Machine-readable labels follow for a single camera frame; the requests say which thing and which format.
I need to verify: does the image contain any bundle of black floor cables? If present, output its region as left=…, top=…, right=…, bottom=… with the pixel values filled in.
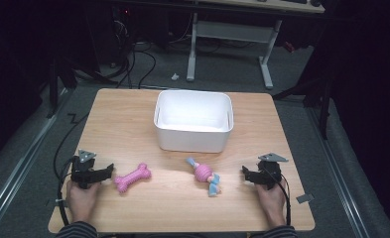
left=106, top=18, right=158, bottom=90

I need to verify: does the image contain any person's left hand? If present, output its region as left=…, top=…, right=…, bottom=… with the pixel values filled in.
left=65, top=179, right=101, bottom=225

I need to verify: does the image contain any white plastic bin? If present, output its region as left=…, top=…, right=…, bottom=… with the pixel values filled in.
left=153, top=88, right=235, bottom=155

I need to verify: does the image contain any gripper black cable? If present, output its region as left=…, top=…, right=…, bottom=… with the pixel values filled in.
left=57, top=156, right=81, bottom=228
left=264, top=164, right=293, bottom=227

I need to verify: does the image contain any black stand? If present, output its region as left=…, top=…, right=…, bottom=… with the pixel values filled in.
left=271, top=73, right=336, bottom=141
left=45, top=54, right=79, bottom=119

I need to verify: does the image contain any pink bone chew toy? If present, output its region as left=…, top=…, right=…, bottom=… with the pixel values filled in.
left=113, top=162, right=153, bottom=194

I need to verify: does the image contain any person's right hand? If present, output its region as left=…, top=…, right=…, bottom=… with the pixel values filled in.
left=254, top=178, right=288, bottom=230

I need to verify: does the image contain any metal floor rail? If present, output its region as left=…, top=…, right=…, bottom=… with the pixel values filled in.
left=305, top=104, right=372, bottom=238
left=0, top=88, right=71, bottom=234

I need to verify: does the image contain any dark computer tower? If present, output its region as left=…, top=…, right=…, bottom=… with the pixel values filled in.
left=110, top=5, right=133, bottom=66

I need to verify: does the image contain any black floor cable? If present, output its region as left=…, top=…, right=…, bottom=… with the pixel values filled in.
left=52, top=112, right=90, bottom=181

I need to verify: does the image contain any pink and blue doll toy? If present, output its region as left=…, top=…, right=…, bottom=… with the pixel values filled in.
left=186, top=157, right=222, bottom=198

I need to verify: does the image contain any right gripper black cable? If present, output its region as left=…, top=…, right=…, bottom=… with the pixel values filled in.
left=264, top=164, right=293, bottom=227

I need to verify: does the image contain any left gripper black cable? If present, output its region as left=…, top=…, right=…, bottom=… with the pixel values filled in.
left=57, top=156, right=81, bottom=228

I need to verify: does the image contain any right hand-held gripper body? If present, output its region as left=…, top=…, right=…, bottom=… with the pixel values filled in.
left=255, top=152, right=290, bottom=190

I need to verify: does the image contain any white-legged background desk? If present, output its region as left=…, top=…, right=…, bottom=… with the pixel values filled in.
left=186, top=0, right=326, bottom=91

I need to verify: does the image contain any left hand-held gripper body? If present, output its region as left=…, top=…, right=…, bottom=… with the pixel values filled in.
left=70, top=149, right=102, bottom=190

